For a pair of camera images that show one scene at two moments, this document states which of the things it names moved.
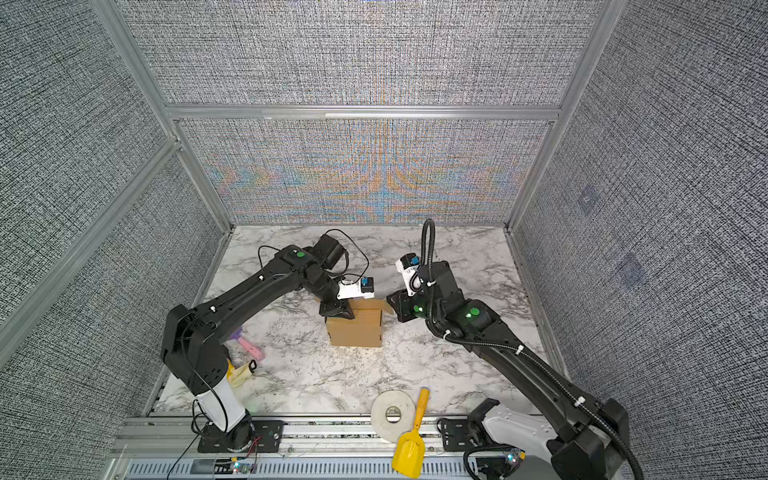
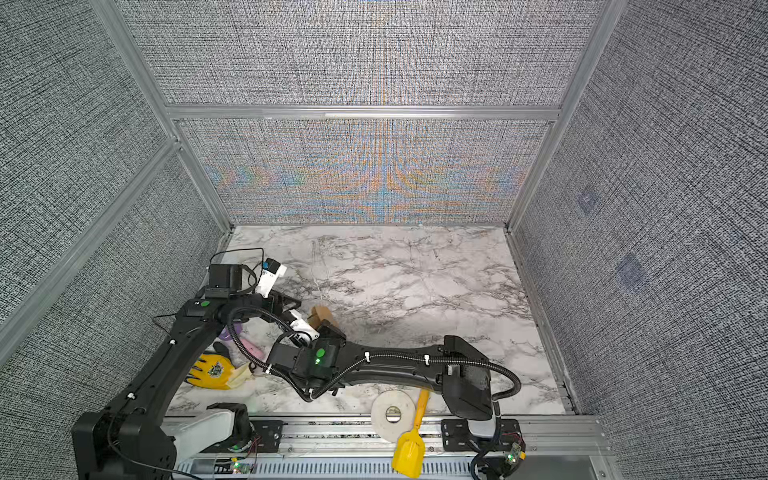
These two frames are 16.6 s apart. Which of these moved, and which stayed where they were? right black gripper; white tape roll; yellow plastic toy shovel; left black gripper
Moved: right black gripper; left black gripper
Stayed: yellow plastic toy shovel; white tape roll
